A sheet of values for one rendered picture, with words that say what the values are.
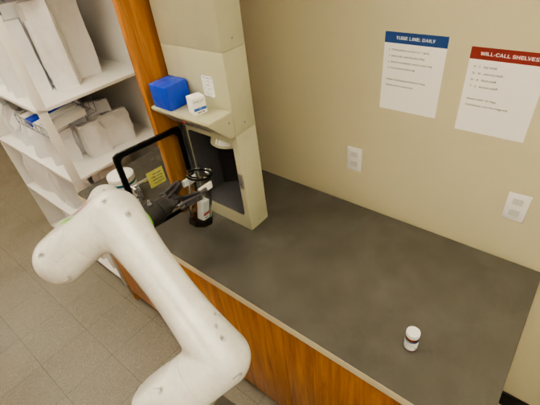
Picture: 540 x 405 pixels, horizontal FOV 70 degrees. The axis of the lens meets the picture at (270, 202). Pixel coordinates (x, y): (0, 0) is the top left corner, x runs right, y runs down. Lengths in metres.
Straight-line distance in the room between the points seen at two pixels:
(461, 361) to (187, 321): 0.85
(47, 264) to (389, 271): 1.13
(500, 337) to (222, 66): 1.24
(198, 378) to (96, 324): 2.05
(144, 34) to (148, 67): 0.12
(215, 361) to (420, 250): 1.02
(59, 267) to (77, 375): 1.79
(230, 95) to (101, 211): 0.67
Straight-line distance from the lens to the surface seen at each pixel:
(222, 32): 1.33
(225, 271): 1.57
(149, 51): 1.61
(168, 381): 0.94
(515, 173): 1.53
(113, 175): 2.06
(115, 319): 2.87
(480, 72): 1.41
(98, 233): 0.93
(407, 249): 1.64
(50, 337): 3.01
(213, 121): 1.36
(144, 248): 0.89
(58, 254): 0.98
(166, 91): 1.47
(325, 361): 1.47
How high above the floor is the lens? 2.09
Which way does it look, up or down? 38 degrees down
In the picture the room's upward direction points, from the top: 7 degrees counter-clockwise
